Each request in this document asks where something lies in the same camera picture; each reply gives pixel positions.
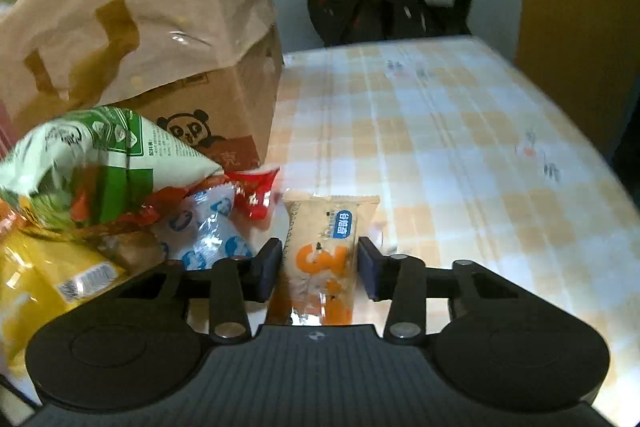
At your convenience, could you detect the green white snack bag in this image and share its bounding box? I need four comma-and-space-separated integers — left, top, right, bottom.
0, 106, 226, 233

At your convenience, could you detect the wooden cabinet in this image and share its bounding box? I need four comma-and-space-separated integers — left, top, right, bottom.
515, 0, 640, 162

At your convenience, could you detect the brown snack packet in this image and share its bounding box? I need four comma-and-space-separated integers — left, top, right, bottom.
97, 232, 168, 275

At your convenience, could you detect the yellow snack packet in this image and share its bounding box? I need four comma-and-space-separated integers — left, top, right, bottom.
0, 232, 128, 375

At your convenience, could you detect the orange red snack packet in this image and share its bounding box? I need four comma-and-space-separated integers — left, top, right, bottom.
75, 174, 236, 239

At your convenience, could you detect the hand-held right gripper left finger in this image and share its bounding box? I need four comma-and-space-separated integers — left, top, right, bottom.
119, 238, 284, 344

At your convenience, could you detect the beige orange snack packet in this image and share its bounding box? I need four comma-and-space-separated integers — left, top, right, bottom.
267, 188, 381, 327

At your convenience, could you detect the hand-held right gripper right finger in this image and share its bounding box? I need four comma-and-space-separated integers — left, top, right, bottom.
357, 237, 527, 346

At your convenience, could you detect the small red snack packet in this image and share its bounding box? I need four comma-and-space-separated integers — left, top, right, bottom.
226, 165, 282, 222

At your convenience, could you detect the taped cardboard box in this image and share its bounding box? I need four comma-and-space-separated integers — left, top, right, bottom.
0, 0, 286, 178

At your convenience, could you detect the blue white snack packet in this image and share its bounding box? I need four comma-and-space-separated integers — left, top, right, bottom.
152, 184, 258, 272

